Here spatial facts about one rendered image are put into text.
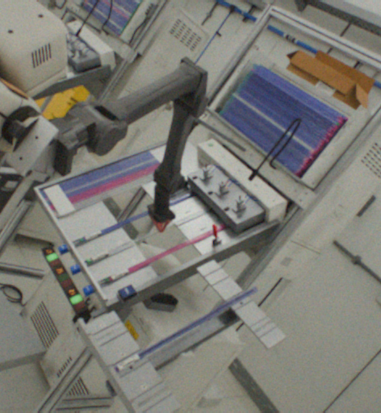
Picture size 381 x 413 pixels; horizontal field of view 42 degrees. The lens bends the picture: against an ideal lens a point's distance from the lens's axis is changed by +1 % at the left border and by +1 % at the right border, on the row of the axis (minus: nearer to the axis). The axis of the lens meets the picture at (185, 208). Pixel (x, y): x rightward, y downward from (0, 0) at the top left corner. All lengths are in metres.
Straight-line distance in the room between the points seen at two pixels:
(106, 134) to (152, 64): 1.97
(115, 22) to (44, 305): 1.58
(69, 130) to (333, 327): 2.58
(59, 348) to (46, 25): 1.55
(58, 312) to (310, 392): 1.74
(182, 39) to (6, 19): 2.09
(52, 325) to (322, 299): 1.77
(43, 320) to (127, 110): 1.46
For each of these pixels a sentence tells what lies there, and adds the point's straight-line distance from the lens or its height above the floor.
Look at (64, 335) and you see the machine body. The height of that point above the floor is 0.25.
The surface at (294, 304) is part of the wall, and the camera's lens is 3.44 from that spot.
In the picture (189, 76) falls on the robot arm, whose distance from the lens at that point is 1.30.
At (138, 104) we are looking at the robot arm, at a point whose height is 1.33.
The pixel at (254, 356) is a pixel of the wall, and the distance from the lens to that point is 3.56.
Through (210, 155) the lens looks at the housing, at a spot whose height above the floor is 1.24.
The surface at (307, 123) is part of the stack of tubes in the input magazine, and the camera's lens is 1.91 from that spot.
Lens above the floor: 1.45
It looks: 12 degrees down
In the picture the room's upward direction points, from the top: 37 degrees clockwise
